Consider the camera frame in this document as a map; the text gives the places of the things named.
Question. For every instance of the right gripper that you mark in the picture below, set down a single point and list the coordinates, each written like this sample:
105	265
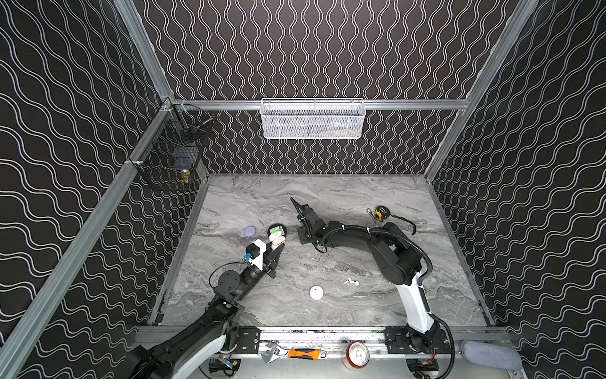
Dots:
301	238

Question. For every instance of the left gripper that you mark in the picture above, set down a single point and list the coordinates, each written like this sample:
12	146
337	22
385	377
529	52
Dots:
270	258

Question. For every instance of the purple earbud charging case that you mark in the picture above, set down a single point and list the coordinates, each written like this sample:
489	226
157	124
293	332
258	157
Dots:
250	232

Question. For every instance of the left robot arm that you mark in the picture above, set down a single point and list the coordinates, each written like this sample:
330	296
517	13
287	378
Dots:
213	332

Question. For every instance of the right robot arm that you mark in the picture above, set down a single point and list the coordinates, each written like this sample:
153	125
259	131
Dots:
399	260

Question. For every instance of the white round earbud case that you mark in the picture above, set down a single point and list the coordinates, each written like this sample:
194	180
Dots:
316	292

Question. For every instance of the white stem earbuds pair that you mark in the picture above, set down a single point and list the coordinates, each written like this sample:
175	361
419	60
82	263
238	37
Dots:
350	281

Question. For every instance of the black round digital timer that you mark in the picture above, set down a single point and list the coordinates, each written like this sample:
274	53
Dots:
277	228

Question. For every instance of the silver combination wrench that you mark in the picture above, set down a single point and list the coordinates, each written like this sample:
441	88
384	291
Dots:
379	215

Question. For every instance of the yellow black tape measure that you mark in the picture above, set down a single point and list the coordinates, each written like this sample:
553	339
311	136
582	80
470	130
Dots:
407	221

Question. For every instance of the adjustable wrench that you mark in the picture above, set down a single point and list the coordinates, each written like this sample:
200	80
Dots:
274	351

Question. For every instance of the soda can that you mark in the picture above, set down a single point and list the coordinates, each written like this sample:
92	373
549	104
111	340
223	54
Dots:
356	356

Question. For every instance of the grey cloth roll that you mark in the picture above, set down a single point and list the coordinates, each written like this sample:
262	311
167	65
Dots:
491	355

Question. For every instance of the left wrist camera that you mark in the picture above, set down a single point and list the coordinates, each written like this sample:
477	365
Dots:
254	255

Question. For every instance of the white wire mesh basket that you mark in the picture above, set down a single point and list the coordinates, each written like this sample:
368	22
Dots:
312	119

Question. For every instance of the orange handled tool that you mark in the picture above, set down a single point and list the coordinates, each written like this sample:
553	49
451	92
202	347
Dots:
308	354

